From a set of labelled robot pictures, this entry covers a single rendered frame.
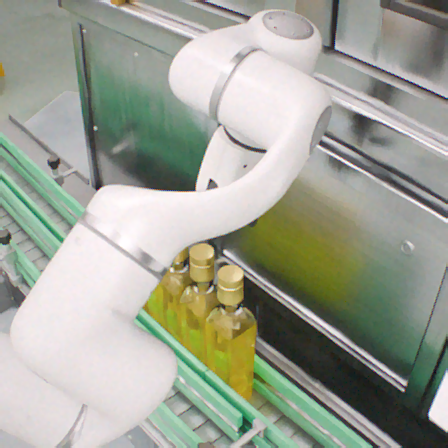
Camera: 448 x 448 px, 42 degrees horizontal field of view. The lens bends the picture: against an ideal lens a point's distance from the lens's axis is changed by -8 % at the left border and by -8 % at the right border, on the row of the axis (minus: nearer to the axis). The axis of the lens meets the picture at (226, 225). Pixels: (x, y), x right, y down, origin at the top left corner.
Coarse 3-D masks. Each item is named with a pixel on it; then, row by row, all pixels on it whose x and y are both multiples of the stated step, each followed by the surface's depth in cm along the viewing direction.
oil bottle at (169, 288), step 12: (168, 276) 92; (180, 276) 92; (168, 288) 93; (180, 288) 92; (168, 300) 94; (168, 312) 96; (180, 312) 94; (168, 324) 99; (180, 324) 96; (180, 336) 98
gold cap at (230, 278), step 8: (224, 272) 82; (232, 272) 82; (240, 272) 82; (224, 280) 81; (232, 280) 81; (240, 280) 81; (224, 288) 82; (232, 288) 82; (240, 288) 82; (224, 296) 83; (232, 296) 83; (240, 296) 83; (232, 304) 83
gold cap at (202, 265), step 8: (192, 248) 86; (200, 248) 86; (208, 248) 86; (192, 256) 85; (200, 256) 85; (208, 256) 85; (192, 264) 86; (200, 264) 85; (208, 264) 85; (192, 272) 87; (200, 272) 86; (208, 272) 86; (200, 280) 87; (208, 280) 87
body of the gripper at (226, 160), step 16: (224, 128) 64; (224, 144) 63; (240, 144) 63; (208, 160) 66; (224, 160) 64; (240, 160) 63; (256, 160) 64; (208, 176) 67; (224, 176) 65; (240, 176) 65
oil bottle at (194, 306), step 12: (192, 288) 90; (216, 288) 90; (180, 300) 91; (192, 300) 89; (204, 300) 88; (216, 300) 89; (192, 312) 90; (204, 312) 88; (192, 324) 92; (204, 324) 90; (192, 336) 94; (204, 336) 91; (192, 348) 96; (204, 348) 93; (204, 360) 95
